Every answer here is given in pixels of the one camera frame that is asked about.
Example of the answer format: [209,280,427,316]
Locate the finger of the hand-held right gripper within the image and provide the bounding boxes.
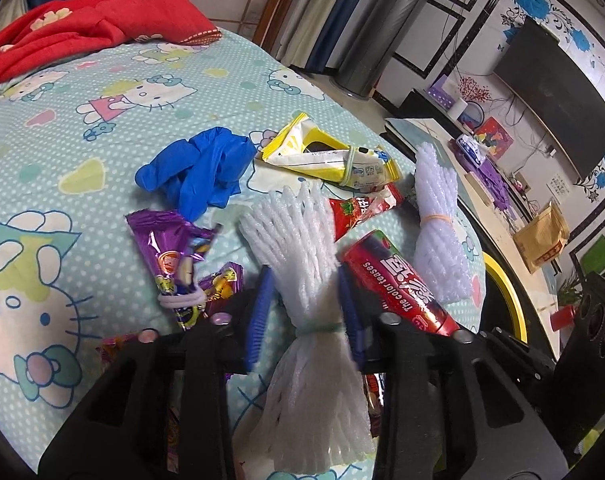
[485,327,557,403]

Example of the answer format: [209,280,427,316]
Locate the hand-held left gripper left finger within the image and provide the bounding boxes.
[37,266,274,480]

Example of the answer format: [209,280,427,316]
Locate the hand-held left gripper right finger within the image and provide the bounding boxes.
[339,266,569,480]

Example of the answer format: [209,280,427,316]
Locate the black bin with yellow rim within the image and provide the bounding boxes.
[475,252,558,361]

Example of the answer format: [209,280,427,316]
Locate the white foam fruit net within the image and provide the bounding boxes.
[237,182,376,476]
[413,141,476,306]

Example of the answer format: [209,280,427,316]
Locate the red strawberry snack packet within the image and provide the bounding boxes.
[327,183,406,242]

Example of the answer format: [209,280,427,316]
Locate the yellow snack packet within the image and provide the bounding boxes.
[255,112,402,193]

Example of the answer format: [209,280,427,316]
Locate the small red object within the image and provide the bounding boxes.
[550,307,578,331]

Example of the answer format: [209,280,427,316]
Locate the small purple snack packet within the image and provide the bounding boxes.
[200,261,246,318]

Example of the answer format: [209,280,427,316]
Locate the red tube-shaped candy wrapper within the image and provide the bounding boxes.
[343,230,463,338]

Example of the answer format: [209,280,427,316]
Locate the green bag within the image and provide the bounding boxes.
[580,235,605,276]

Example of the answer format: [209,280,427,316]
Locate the multicolour foil wrapper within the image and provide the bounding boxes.
[363,374,386,436]

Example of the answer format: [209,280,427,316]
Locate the brown paper bag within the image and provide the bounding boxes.
[513,200,571,273]

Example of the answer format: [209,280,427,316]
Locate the large purple snack packet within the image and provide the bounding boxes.
[126,210,218,333]

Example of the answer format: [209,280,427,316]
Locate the blue rubber glove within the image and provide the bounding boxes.
[135,127,257,223]

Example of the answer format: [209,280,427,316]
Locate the purple plastic toy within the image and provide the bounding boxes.
[453,135,514,213]

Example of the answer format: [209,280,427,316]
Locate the grey flat board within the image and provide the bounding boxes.
[385,117,463,161]

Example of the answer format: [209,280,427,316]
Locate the red picture card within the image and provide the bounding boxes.
[475,117,513,158]

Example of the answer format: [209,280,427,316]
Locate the black flat television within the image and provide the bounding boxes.
[495,17,605,186]

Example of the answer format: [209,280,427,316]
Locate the small purple box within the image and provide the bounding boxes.
[427,75,458,108]

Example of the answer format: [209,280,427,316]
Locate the blue and beige curtain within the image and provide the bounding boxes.
[275,0,398,76]

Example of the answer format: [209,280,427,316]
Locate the tall steel cylinder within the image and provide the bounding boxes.
[333,0,451,98]

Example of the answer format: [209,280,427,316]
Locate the red flowered blanket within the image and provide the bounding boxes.
[0,0,223,93]

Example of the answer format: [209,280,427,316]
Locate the wooden door frame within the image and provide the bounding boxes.
[172,0,296,53]

